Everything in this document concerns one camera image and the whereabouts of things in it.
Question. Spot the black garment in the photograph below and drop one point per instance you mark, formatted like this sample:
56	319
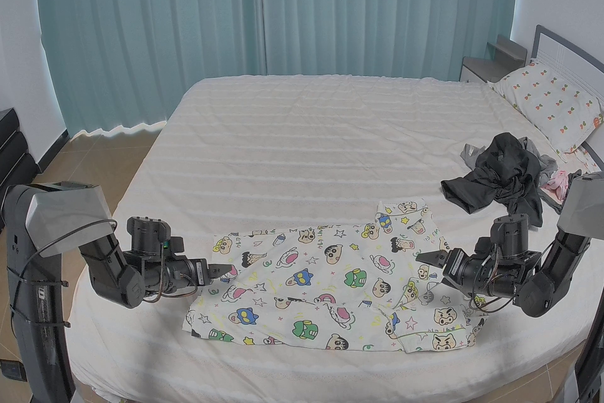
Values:
500	175

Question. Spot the bed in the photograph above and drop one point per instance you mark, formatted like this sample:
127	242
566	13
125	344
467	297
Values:
306	132

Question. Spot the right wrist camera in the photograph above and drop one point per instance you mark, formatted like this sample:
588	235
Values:
485	247

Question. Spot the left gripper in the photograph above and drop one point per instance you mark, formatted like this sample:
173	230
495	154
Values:
181	274

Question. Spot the blue-green curtain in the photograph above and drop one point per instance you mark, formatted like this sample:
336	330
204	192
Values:
165	14

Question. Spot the black chest of drawers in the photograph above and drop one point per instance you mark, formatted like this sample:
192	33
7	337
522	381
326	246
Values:
14	146

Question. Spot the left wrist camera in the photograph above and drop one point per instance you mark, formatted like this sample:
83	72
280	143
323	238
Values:
174	246

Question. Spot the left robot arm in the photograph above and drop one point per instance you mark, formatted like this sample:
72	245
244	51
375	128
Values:
108	269

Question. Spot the light grey garment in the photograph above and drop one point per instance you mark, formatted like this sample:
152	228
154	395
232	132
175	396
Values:
472	153

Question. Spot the pink garment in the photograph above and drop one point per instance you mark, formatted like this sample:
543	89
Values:
559	184

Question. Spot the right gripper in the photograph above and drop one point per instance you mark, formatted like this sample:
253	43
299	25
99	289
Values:
472	271

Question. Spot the white printed pyjama top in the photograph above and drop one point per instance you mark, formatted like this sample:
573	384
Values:
306	278

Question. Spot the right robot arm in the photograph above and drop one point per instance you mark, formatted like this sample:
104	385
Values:
557	264

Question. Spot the white printed pillow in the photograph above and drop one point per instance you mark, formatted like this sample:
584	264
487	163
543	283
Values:
547	104

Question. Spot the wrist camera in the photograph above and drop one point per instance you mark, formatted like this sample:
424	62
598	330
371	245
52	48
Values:
485	247
174	246

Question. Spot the grey bedside table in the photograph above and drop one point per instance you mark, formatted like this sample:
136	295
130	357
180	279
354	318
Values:
476	70

